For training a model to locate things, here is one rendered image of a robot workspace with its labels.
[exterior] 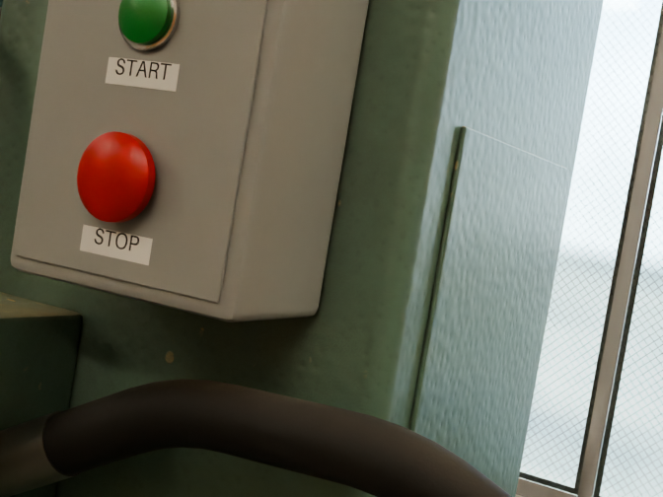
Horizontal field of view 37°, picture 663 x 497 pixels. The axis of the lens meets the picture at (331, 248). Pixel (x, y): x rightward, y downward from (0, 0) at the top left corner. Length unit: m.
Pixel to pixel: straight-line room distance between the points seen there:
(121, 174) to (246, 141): 0.04
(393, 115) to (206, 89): 0.07
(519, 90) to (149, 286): 0.19
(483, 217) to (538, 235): 0.09
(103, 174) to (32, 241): 0.05
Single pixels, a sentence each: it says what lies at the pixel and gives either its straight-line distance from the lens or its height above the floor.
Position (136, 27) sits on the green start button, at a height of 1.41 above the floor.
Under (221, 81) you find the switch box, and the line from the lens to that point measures 0.32.
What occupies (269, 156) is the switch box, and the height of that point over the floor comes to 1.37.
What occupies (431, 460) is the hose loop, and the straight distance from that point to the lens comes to 0.31.
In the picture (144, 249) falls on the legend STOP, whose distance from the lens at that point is 0.33.
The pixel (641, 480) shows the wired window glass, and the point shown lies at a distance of 1.91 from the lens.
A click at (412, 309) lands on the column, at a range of 0.37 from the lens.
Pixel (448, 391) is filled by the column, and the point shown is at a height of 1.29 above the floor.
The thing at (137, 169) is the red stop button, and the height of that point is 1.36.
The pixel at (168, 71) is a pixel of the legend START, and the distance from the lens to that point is 0.34.
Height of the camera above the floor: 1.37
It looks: 3 degrees down
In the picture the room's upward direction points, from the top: 9 degrees clockwise
